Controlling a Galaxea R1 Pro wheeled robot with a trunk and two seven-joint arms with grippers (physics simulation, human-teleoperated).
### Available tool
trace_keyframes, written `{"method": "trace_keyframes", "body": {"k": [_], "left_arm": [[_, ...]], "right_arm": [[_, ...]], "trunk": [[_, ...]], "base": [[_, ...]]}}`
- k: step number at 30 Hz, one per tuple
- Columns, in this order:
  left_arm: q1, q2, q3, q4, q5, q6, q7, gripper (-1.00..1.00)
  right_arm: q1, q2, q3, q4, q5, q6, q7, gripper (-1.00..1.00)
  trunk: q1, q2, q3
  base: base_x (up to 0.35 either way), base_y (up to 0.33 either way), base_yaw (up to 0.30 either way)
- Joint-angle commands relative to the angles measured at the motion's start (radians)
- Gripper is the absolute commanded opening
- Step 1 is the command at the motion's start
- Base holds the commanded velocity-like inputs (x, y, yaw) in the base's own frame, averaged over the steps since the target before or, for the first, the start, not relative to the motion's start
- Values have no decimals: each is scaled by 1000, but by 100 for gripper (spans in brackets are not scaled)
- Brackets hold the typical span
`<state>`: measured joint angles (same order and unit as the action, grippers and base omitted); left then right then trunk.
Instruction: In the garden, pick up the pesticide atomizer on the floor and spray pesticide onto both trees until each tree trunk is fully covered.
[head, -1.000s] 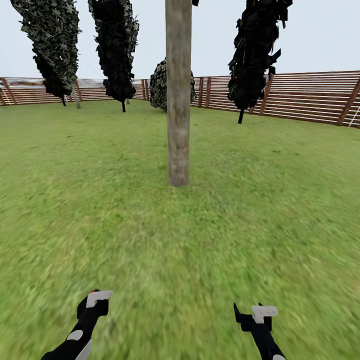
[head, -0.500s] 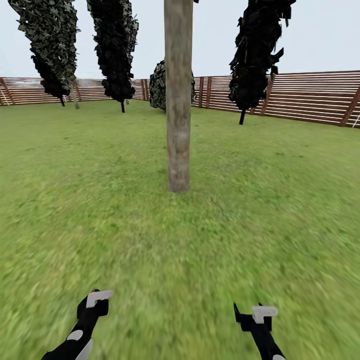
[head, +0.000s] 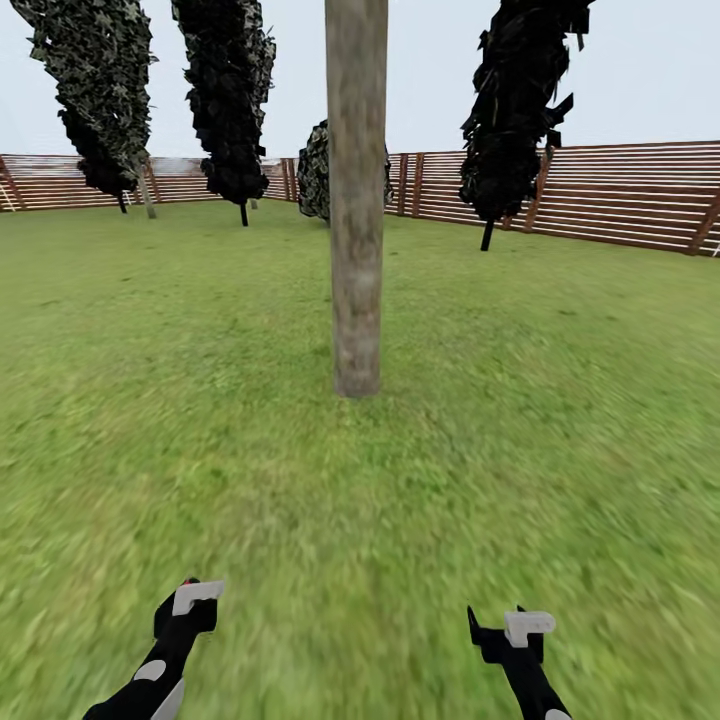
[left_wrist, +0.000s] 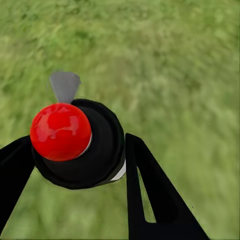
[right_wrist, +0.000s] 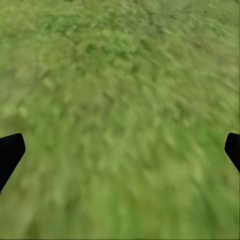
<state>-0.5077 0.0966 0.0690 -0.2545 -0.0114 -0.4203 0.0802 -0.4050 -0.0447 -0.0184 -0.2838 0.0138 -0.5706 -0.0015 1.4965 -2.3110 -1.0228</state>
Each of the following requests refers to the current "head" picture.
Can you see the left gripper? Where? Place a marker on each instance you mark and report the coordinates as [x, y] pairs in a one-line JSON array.
[[202, 617]]

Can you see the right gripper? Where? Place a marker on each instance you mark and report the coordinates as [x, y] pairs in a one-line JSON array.
[[495, 648]]

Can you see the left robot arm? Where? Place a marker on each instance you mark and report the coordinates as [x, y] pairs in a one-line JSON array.
[[156, 689]]

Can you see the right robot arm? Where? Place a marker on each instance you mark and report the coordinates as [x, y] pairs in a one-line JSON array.
[[520, 649]]

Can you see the bush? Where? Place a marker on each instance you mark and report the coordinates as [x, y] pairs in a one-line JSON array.
[[312, 170]]

